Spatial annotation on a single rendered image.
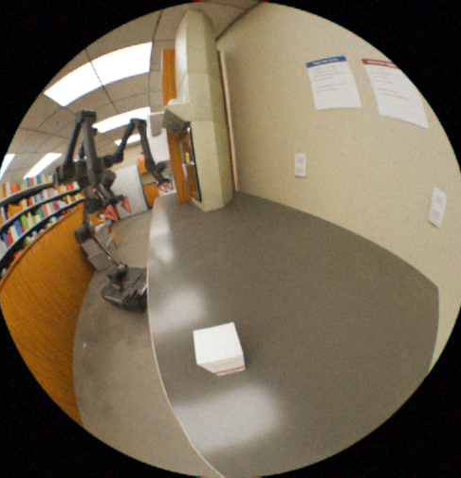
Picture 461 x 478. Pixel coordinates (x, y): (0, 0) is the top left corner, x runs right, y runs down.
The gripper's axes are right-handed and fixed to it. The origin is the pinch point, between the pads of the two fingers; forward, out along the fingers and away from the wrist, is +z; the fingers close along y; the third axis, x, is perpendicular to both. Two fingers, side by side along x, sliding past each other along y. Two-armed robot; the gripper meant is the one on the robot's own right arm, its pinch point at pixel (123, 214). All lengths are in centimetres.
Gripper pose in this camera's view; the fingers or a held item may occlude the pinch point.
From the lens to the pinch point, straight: 74.7
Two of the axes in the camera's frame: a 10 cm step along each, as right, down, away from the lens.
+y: 0.8, -5.2, 8.5
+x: -8.2, 4.6, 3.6
